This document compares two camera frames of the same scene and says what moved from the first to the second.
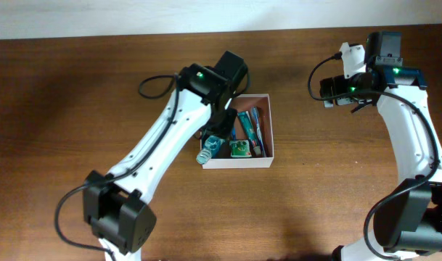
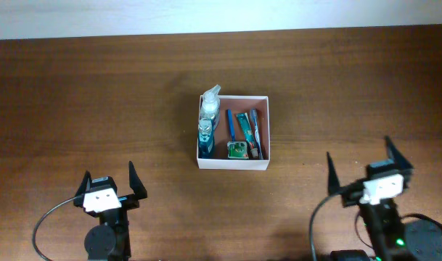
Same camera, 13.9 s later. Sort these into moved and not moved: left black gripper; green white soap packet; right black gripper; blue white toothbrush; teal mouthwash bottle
Moved: right black gripper; teal mouthwash bottle; left black gripper
Not moved: green white soap packet; blue white toothbrush
